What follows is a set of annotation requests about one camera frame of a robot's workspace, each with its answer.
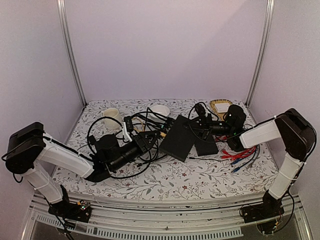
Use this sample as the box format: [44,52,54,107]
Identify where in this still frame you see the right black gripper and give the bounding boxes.
[182,113,234,141]

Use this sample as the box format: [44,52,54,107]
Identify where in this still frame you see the black cable bundle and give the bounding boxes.
[76,107,176,180]

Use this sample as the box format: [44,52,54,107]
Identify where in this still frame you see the black network switch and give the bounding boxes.
[159,115,196,162]
[194,139,219,157]

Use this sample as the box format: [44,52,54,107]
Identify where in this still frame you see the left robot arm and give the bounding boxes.
[1,122,160,217]

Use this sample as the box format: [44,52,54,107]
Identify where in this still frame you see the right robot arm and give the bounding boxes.
[198,104,317,218]

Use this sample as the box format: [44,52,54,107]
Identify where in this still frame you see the woven bamboo tray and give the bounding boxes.
[209,99,233,119]

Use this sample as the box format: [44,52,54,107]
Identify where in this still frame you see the white small box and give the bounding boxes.
[214,102,230,114]

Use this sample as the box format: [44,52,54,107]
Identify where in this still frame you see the white ceramic bowl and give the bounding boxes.
[150,104,170,117]

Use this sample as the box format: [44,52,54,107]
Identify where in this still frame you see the cream ceramic mug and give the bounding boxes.
[101,107,122,130]

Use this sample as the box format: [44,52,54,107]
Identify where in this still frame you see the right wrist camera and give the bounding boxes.
[194,102,207,117]

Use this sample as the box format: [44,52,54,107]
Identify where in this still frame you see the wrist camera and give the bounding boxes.
[122,116,134,142]
[194,102,207,117]

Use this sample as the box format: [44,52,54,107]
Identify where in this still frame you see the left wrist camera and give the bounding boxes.
[122,116,134,142]

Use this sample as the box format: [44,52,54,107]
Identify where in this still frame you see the thin black power cord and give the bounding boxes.
[188,156,227,162]

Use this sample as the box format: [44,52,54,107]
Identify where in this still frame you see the red ethernet cable bundle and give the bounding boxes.
[214,136,258,161]

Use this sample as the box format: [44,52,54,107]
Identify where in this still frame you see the blue ethernet cable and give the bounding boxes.
[229,149,253,166]

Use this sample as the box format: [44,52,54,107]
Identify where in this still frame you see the front aluminium rail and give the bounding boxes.
[23,193,313,240]

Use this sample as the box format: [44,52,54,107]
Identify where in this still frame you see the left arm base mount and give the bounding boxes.
[48,199,92,223]

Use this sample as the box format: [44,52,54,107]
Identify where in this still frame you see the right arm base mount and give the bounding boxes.
[239,199,285,235]

